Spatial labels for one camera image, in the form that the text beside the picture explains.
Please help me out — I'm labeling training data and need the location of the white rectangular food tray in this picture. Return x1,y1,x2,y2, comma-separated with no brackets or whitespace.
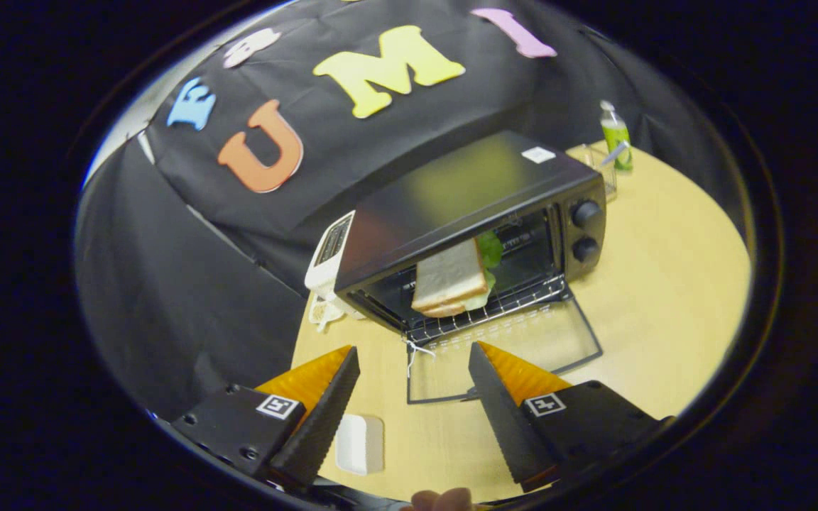
334,414,386,476

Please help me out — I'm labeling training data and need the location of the sandwich with lettuce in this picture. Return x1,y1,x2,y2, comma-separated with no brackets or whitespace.
411,231,505,319

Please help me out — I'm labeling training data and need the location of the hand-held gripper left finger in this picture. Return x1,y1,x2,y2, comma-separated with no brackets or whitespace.
171,346,361,490

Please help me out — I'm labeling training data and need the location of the white pop-up toaster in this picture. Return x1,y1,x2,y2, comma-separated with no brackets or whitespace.
304,211,357,303

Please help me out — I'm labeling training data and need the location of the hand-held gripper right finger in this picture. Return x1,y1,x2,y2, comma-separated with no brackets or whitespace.
469,341,674,492

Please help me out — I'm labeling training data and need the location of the clear drinking glass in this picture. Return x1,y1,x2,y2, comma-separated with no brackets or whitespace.
579,144,620,204

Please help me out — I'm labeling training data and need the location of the black toaster oven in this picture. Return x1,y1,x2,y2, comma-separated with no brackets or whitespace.
334,130,607,405

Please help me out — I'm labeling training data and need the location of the clear bottle with green label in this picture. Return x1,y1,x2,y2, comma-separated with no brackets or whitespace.
599,100,634,172

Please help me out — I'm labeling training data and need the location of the white cup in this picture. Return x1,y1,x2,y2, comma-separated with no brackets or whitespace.
307,294,364,334

